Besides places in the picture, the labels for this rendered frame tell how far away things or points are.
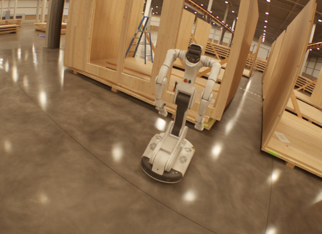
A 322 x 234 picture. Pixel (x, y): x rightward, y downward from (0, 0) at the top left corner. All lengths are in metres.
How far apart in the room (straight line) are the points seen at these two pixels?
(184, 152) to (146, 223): 0.94
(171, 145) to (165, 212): 0.74
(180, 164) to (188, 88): 0.88
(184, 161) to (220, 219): 0.79
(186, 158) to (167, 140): 0.31
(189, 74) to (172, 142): 0.79
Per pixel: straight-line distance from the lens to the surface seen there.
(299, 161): 3.90
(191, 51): 1.72
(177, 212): 2.02
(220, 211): 2.22
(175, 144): 2.07
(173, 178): 2.09
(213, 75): 1.67
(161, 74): 1.73
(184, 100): 1.85
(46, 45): 10.70
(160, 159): 1.96
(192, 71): 1.74
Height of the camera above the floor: 1.63
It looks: 26 degrees down
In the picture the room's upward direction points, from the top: 13 degrees clockwise
